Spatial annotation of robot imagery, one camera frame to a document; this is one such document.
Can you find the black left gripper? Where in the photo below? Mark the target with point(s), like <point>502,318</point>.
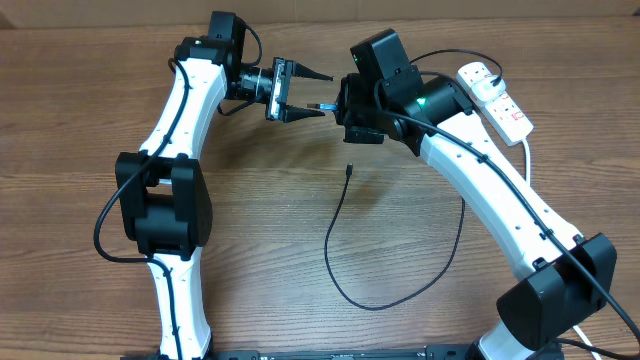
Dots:
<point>280,91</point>

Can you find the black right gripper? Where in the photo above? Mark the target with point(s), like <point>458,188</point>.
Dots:
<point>352,90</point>

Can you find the Samsung Galaxy smartphone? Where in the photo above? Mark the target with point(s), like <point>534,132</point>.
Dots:
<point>323,106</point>

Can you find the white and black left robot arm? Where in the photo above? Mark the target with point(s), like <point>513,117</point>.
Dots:
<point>165,206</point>

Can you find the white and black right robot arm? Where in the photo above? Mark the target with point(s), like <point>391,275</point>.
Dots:
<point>562,277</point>

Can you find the white charger plug adapter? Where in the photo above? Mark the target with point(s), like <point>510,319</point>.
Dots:
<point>488,88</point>

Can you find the white power strip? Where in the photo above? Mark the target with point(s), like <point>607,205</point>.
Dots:
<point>503,113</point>

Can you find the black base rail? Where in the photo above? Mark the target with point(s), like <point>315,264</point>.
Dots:
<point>430,352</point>

